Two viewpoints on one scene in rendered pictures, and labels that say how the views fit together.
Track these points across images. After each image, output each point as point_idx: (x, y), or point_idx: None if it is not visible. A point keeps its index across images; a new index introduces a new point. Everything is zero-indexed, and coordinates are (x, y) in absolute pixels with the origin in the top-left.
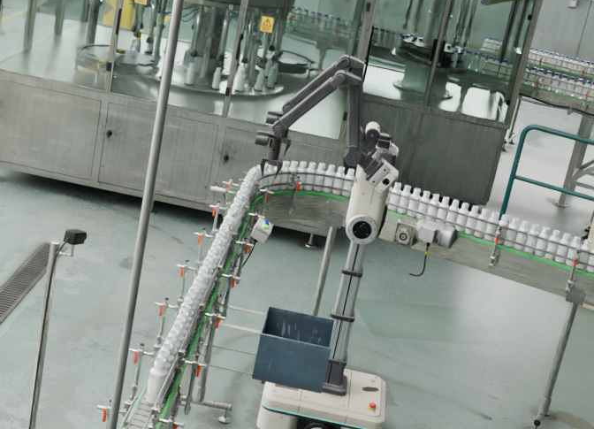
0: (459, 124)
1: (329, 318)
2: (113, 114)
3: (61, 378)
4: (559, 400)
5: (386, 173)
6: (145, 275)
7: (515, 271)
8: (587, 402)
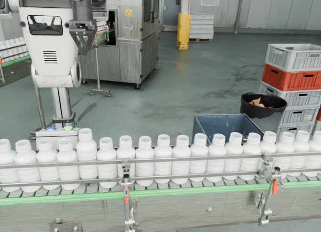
0: None
1: (195, 116)
2: None
3: None
4: (17, 133)
5: None
6: None
7: (11, 75)
8: (19, 126)
